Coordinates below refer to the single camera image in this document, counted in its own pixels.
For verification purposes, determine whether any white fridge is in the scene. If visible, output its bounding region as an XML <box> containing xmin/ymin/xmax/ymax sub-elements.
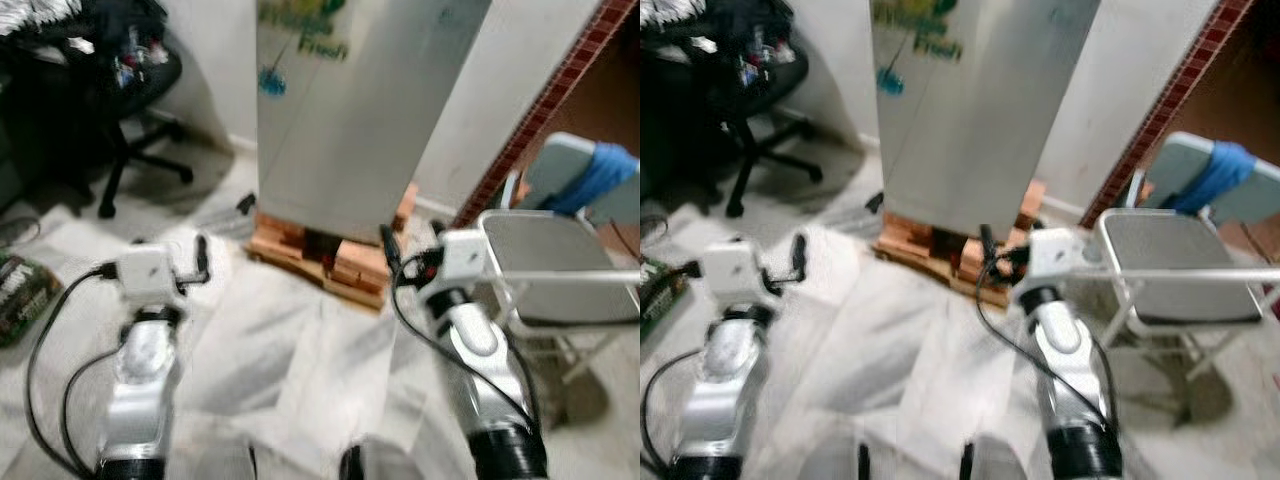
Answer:
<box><xmin>254</xmin><ymin>0</ymin><xmax>494</xmax><ymax>247</ymax></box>
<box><xmin>869</xmin><ymin>0</ymin><xmax>1103</xmax><ymax>243</ymax></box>

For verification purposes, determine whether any white fridge door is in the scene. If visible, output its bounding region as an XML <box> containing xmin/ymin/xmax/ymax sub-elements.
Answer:
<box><xmin>257</xmin><ymin>0</ymin><xmax>492</xmax><ymax>242</ymax></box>
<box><xmin>872</xmin><ymin>0</ymin><xmax>1101</xmax><ymax>239</ymax></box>

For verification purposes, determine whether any green printed packet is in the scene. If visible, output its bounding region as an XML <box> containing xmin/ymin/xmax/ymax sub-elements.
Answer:
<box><xmin>640</xmin><ymin>261</ymin><xmax>692</xmax><ymax>343</ymax></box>
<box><xmin>0</xmin><ymin>251</ymin><xmax>63</xmax><ymax>348</ymax></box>

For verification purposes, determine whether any grey folding chair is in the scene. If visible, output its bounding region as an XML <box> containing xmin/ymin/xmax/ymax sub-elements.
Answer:
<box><xmin>476</xmin><ymin>131</ymin><xmax>641</xmax><ymax>389</ymax></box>
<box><xmin>1093</xmin><ymin>131</ymin><xmax>1280</xmax><ymax>389</ymax></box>

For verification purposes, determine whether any black office chair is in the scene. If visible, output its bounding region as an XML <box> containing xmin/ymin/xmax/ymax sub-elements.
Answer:
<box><xmin>58</xmin><ymin>0</ymin><xmax>197</xmax><ymax>220</ymax></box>
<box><xmin>698</xmin><ymin>0</ymin><xmax>827</xmax><ymax>220</ymax></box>

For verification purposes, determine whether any dark green furniture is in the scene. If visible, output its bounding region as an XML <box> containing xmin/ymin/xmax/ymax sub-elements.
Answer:
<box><xmin>0</xmin><ymin>38</ymin><xmax>63</xmax><ymax>213</ymax></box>
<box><xmin>640</xmin><ymin>28</ymin><xmax>703</xmax><ymax>203</ymax></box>

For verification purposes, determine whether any blue cloth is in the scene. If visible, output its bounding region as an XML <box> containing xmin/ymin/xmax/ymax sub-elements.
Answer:
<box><xmin>1171</xmin><ymin>141</ymin><xmax>1257</xmax><ymax>215</ymax></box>
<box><xmin>544</xmin><ymin>141</ymin><xmax>640</xmax><ymax>217</ymax></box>

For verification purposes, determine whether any black white striped cloth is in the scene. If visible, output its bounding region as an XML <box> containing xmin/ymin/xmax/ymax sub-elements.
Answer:
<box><xmin>0</xmin><ymin>0</ymin><xmax>83</xmax><ymax>37</ymax></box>
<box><xmin>640</xmin><ymin>0</ymin><xmax>707</xmax><ymax>27</ymax></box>

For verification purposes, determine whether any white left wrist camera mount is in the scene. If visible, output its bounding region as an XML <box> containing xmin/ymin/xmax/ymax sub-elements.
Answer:
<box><xmin>701</xmin><ymin>242</ymin><xmax>767</xmax><ymax>305</ymax></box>
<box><xmin>116</xmin><ymin>242</ymin><xmax>182</xmax><ymax>305</ymax></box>

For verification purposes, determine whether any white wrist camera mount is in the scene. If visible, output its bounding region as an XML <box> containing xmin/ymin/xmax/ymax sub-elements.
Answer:
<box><xmin>1029</xmin><ymin>227</ymin><xmax>1083</xmax><ymax>292</ymax></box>
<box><xmin>116</xmin><ymin>242</ymin><xmax>182</xmax><ymax>305</ymax></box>
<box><xmin>439</xmin><ymin>229</ymin><xmax>492</xmax><ymax>293</ymax></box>
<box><xmin>701</xmin><ymin>242</ymin><xmax>767</xmax><ymax>305</ymax></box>

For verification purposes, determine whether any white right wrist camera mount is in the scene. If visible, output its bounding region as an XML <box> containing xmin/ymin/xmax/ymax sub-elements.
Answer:
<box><xmin>1029</xmin><ymin>227</ymin><xmax>1083</xmax><ymax>292</ymax></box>
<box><xmin>439</xmin><ymin>229</ymin><xmax>492</xmax><ymax>293</ymax></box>

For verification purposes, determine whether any long black left arm cable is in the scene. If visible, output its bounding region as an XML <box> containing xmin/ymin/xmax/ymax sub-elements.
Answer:
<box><xmin>640</xmin><ymin>260</ymin><xmax>705</xmax><ymax>321</ymax></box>
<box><xmin>24</xmin><ymin>262</ymin><xmax>121</xmax><ymax>479</ymax></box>

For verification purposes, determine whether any short black left arm cable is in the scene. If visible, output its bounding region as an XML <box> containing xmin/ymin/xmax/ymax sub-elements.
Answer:
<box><xmin>640</xmin><ymin>348</ymin><xmax>706</xmax><ymax>476</ymax></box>
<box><xmin>60</xmin><ymin>345</ymin><xmax>123</xmax><ymax>476</ymax></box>

